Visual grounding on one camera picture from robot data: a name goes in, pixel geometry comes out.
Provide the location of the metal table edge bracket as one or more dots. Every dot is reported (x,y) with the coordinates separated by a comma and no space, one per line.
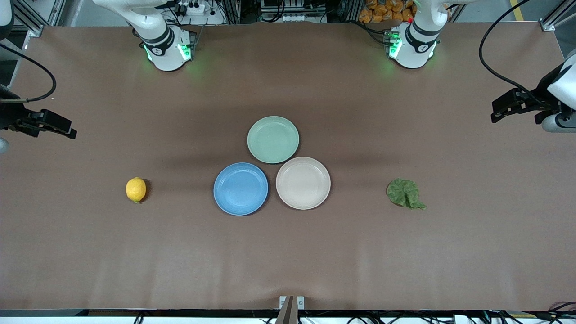
(291,302)

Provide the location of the green lettuce leaf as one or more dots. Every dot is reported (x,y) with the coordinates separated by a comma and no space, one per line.
(404,193)

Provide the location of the beige pink plate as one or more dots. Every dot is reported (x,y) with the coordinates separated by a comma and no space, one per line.
(303,183)

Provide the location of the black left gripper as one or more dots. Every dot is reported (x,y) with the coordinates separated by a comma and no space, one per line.
(542,93)

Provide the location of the yellow lemon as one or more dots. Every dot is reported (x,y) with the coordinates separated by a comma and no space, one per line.
(136,190)

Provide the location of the green plate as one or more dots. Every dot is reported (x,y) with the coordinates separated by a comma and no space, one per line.
(273,139)

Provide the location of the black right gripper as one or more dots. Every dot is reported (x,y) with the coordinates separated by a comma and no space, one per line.
(7,118)

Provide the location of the blue plate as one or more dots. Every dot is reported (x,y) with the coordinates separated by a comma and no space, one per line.
(240,189)

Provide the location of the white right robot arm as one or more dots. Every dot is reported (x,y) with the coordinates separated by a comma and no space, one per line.
(164,42)

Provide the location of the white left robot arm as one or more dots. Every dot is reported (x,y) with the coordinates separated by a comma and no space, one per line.
(414,45)

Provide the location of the bag of orange fruit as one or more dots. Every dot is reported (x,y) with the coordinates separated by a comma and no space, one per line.
(384,11)

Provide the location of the aluminium frame profile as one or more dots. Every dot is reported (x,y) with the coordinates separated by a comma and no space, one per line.
(558,15)
(27,18)

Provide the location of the white power strip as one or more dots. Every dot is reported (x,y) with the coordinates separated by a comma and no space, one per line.
(191,8)

